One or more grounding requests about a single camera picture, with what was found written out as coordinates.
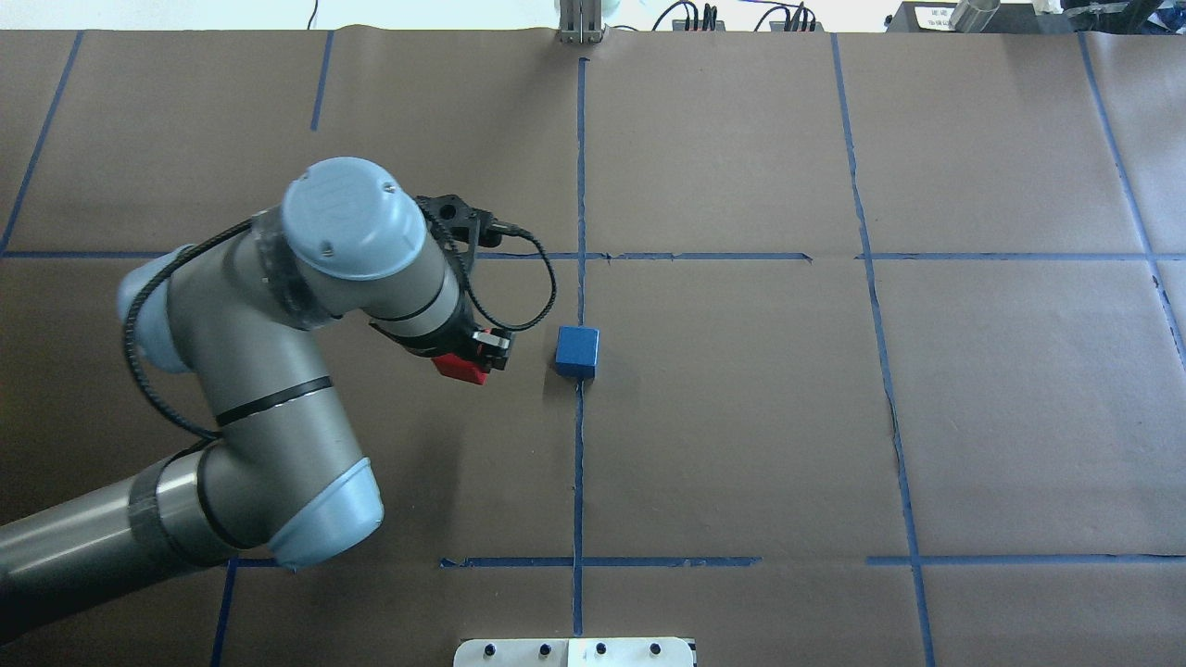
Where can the white mounting pillar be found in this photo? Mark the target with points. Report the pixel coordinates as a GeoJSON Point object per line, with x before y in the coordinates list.
{"type": "Point", "coordinates": [578, 651]}

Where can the blue wooden block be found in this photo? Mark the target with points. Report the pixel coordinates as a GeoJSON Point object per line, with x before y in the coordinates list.
{"type": "Point", "coordinates": [577, 352]}

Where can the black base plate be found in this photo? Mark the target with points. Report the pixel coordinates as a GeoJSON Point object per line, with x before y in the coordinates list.
{"type": "Point", "coordinates": [1013, 17]}

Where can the aluminium frame post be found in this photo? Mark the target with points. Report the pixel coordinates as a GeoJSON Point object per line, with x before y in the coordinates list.
{"type": "Point", "coordinates": [581, 21]}

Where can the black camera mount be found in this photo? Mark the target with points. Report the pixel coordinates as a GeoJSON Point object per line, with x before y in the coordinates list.
{"type": "Point", "coordinates": [459, 229]}

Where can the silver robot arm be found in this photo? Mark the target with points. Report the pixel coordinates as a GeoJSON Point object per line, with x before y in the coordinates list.
{"type": "Point", "coordinates": [283, 470]}

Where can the black power strip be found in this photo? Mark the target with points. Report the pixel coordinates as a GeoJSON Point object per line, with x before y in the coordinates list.
{"type": "Point", "coordinates": [795, 17]}
{"type": "Point", "coordinates": [686, 16]}

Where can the silver metal cylinder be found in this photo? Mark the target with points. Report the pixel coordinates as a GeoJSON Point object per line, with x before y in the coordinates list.
{"type": "Point", "coordinates": [972, 16]}

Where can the red wooden block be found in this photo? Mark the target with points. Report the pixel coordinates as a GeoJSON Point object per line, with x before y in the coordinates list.
{"type": "Point", "coordinates": [455, 367]}

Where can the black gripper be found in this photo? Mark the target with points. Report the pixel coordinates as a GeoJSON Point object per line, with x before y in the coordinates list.
{"type": "Point", "coordinates": [432, 341]}

